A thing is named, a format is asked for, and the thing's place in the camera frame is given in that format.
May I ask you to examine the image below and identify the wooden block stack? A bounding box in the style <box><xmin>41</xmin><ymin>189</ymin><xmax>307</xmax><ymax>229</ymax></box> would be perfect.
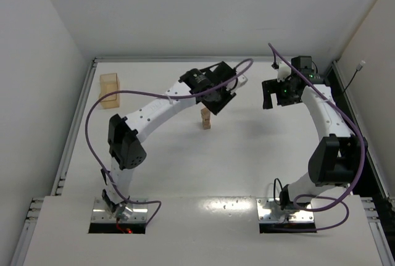
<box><xmin>201</xmin><ymin>108</ymin><xmax>210</xmax><ymax>117</ymax></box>

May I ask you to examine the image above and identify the small wooden cube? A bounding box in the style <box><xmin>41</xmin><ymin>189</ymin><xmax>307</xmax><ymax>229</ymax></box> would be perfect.
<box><xmin>202</xmin><ymin>115</ymin><xmax>210</xmax><ymax>123</ymax></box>

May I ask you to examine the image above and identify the amber transparent plastic container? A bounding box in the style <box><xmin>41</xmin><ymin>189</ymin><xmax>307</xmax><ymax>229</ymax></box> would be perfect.
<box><xmin>99</xmin><ymin>73</ymin><xmax>120</xmax><ymax>109</ymax></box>

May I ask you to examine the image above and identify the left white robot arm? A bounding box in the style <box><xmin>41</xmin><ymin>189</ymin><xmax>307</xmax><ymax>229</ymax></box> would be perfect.
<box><xmin>102</xmin><ymin>62</ymin><xmax>247</xmax><ymax>214</ymax></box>

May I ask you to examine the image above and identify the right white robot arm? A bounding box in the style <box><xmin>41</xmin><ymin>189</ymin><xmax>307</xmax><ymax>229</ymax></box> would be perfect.
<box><xmin>262</xmin><ymin>56</ymin><xmax>368</xmax><ymax>209</ymax></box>

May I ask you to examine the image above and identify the wooden cube far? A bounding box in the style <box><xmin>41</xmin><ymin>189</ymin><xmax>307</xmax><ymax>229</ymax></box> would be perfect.
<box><xmin>202</xmin><ymin>124</ymin><xmax>211</xmax><ymax>130</ymax></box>

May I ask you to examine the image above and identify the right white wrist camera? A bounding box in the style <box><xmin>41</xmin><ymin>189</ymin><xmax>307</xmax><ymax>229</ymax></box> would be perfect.
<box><xmin>272</xmin><ymin>61</ymin><xmax>292</xmax><ymax>82</ymax></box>

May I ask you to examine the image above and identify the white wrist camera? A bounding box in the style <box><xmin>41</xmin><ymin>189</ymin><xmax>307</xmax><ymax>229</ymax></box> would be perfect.
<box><xmin>272</xmin><ymin>61</ymin><xmax>292</xmax><ymax>82</ymax></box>
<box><xmin>233</xmin><ymin>75</ymin><xmax>248</xmax><ymax>91</ymax></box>

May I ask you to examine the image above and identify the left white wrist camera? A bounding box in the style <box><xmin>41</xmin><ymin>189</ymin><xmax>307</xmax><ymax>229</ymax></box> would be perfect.
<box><xmin>233</xmin><ymin>75</ymin><xmax>248</xmax><ymax>91</ymax></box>

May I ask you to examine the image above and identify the black wall cable white plug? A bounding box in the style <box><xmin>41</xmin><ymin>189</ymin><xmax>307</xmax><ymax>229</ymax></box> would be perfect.
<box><xmin>334</xmin><ymin>60</ymin><xmax>366</xmax><ymax>102</ymax></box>

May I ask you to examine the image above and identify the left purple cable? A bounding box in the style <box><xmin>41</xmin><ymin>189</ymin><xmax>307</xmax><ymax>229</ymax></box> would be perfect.
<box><xmin>85</xmin><ymin>58</ymin><xmax>254</xmax><ymax>217</ymax></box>

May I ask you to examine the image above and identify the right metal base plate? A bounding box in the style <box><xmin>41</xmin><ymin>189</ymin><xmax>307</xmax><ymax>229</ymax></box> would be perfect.
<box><xmin>256</xmin><ymin>197</ymin><xmax>315</xmax><ymax>225</ymax></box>

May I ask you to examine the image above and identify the metal base plate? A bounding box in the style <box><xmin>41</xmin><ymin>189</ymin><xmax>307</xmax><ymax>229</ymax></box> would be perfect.
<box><xmin>256</xmin><ymin>197</ymin><xmax>315</xmax><ymax>225</ymax></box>
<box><xmin>91</xmin><ymin>198</ymin><xmax>148</xmax><ymax>224</ymax></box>

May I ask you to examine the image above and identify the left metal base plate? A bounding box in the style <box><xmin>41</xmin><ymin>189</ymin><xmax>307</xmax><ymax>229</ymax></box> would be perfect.
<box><xmin>91</xmin><ymin>198</ymin><xmax>148</xmax><ymax>224</ymax></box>

